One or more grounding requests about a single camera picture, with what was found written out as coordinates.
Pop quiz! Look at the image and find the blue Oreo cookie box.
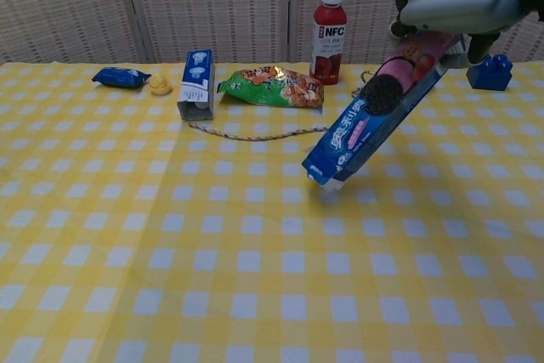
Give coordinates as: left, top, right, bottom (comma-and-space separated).
301, 30, 467, 194

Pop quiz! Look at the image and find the blue white milk carton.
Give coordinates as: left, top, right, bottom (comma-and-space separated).
176, 48, 217, 122

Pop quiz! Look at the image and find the blue toy building block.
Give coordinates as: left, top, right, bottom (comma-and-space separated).
465, 54, 514, 93

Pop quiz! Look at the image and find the red NFC juice bottle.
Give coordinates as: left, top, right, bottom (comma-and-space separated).
309, 0, 348, 86

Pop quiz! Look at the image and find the green snack bag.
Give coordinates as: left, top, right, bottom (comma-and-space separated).
216, 65, 326, 116

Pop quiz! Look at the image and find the woven folding screen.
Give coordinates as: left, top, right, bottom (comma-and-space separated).
0, 0, 544, 65

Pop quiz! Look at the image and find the yellow rubber duck toy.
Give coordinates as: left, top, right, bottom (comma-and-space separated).
148, 73, 173, 96

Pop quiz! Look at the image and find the blue snack packet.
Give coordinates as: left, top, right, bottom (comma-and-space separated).
91, 66, 152, 91

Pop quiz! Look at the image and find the yellow checkered tablecloth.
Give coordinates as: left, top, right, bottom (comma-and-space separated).
0, 60, 544, 363

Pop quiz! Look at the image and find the speckled braided rope bundle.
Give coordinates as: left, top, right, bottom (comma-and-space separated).
187, 68, 377, 142

